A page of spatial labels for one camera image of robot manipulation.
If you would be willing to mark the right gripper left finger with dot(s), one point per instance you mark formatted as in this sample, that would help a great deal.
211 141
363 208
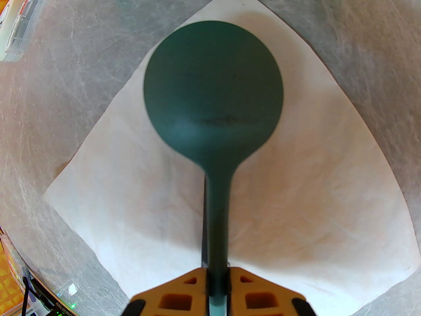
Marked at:
171 288

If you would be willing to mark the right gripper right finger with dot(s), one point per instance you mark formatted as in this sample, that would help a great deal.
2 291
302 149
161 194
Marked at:
256 288

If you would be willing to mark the white paper napkin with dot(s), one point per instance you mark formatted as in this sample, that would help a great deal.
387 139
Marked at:
312 176

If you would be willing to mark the green plastic spoon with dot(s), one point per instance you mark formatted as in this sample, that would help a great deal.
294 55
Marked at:
213 87

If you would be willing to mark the white box of coloured markers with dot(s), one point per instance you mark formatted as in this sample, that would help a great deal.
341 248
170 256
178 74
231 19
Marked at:
13 28

